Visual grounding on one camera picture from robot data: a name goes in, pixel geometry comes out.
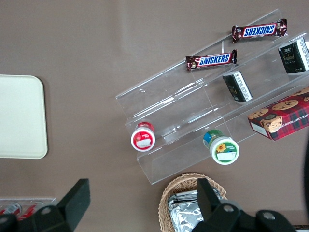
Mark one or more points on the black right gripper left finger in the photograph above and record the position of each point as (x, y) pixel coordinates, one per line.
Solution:
(72, 203)

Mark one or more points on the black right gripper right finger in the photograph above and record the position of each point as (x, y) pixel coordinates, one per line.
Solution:
(212, 205)

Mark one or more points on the foil-wrapped sandwich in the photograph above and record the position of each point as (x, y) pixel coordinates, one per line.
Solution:
(186, 216)
(187, 195)

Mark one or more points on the woven wicker basket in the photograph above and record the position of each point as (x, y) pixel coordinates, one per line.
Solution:
(169, 193)

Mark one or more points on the cream plastic tray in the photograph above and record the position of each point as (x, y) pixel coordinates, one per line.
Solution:
(21, 116)

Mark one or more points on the clear acrylic can holder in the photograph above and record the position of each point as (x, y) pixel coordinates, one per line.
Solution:
(29, 201)

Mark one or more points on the red soda can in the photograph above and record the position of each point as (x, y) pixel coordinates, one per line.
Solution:
(29, 211)
(9, 209)

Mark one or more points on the green sunflower lid jar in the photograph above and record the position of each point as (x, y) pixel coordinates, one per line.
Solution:
(223, 148)

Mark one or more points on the red lid jar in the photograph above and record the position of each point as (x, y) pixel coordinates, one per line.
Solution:
(143, 139)

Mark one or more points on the clear acrylic tiered shelf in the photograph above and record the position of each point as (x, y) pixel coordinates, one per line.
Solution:
(183, 104)

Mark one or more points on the red plaid cookie box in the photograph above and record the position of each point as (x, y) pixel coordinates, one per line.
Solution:
(282, 116)

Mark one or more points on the dark green tea box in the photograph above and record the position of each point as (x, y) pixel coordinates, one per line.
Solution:
(293, 56)
(237, 87)

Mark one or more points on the Snickers chocolate bar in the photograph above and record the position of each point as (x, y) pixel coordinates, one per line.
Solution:
(259, 30)
(212, 60)

